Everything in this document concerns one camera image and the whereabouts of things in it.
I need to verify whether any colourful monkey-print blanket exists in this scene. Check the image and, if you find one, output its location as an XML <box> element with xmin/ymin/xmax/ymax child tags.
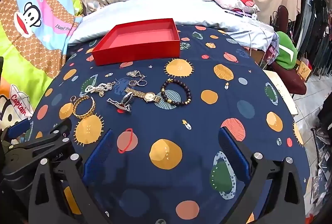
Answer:
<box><xmin>0</xmin><ymin>0</ymin><xmax>84</xmax><ymax>141</ymax></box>

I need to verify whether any white charging cable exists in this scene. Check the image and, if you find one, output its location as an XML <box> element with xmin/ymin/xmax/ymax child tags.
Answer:
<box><xmin>231</xmin><ymin>0</ymin><xmax>267</xmax><ymax>66</ymax></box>

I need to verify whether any light blue quilt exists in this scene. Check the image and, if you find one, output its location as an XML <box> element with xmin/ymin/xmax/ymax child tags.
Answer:
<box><xmin>68</xmin><ymin>0</ymin><xmax>278</xmax><ymax>52</ymax></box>

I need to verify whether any white pearl bracelet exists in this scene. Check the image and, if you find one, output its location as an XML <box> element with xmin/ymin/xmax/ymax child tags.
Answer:
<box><xmin>85</xmin><ymin>79</ymin><xmax>120</xmax><ymax>98</ymax></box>

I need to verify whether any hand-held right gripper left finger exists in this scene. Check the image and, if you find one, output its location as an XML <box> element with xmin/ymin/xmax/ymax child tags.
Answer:
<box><xmin>28</xmin><ymin>129</ymin><xmax>114</xmax><ymax>224</ymax></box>

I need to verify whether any gold chain bracelet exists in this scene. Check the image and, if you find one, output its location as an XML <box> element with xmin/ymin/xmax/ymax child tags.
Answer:
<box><xmin>70</xmin><ymin>95</ymin><xmax>96</xmax><ymax>120</ymax></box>

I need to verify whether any silver hair clip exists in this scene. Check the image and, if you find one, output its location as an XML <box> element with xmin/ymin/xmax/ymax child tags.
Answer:
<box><xmin>107</xmin><ymin>92</ymin><xmax>134</xmax><ymax>113</ymax></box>

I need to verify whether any red cardboard box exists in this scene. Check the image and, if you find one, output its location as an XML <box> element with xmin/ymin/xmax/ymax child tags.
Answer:
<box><xmin>91</xmin><ymin>18</ymin><xmax>181</xmax><ymax>66</ymax></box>

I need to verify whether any silver chain necklace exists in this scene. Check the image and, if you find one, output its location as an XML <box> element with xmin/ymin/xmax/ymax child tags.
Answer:
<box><xmin>126</xmin><ymin>71</ymin><xmax>146</xmax><ymax>79</ymax></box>

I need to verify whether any dark red metal chair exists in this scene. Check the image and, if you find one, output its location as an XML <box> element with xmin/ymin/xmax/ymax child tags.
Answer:
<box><xmin>268</xmin><ymin>5</ymin><xmax>308</xmax><ymax>96</ymax></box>

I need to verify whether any purple notebook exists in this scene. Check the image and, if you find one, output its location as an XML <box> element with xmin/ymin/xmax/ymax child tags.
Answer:
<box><xmin>224</xmin><ymin>7</ymin><xmax>254</xmax><ymax>18</ymax></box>

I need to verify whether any rack of hanging clothes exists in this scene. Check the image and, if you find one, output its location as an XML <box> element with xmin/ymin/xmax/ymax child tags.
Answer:
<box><xmin>293</xmin><ymin>0</ymin><xmax>332</xmax><ymax>80</ymax></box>

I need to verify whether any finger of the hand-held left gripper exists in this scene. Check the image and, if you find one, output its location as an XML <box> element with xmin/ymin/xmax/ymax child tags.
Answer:
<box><xmin>13</xmin><ymin>120</ymin><xmax>72</xmax><ymax>153</ymax></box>
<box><xmin>0</xmin><ymin>119</ymin><xmax>29</xmax><ymax>148</ymax></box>

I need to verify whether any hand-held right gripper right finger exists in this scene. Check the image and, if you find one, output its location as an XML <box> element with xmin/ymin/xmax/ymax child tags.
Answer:
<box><xmin>218</xmin><ymin>127</ymin><xmax>304</xmax><ymax>224</ymax></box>

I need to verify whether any brown cardboard box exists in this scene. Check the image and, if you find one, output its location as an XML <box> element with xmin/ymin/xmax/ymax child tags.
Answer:
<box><xmin>250</xmin><ymin>49</ymin><xmax>271</xmax><ymax>69</ymax></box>

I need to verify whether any gold wristwatch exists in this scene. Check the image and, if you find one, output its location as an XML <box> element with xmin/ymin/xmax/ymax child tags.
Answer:
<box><xmin>124</xmin><ymin>87</ymin><xmax>161</xmax><ymax>104</ymax></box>

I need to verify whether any cream speckled board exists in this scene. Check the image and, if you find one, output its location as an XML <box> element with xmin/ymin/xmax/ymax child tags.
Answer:
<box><xmin>263</xmin><ymin>70</ymin><xmax>299</xmax><ymax>117</ymax></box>

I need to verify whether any pile of plastic-wrapped packets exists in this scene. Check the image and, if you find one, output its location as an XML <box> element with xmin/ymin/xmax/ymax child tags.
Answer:
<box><xmin>311</xmin><ymin>127</ymin><xmax>332</xmax><ymax>204</ymax></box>

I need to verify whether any dark bead bracelet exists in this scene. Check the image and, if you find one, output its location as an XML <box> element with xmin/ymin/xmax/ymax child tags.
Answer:
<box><xmin>161</xmin><ymin>79</ymin><xmax>192</xmax><ymax>108</ymax></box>

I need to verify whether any brown paper bag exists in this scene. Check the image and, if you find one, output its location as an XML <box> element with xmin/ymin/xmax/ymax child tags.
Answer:
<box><xmin>297</xmin><ymin>59</ymin><xmax>312</xmax><ymax>82</ymax></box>

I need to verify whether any green cushion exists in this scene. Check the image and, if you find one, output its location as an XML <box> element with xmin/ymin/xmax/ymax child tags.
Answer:
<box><xmin>274</xmin><ymin>31</ymin><xmax>299</xmax><ymax>70</ymax></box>

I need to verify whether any navy planet-print blanket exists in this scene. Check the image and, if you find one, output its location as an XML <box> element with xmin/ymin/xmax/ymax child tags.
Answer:
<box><xmin>24</xmin><ymin>24</ymin><xmax>312</xmax><ymax>224</ymax></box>

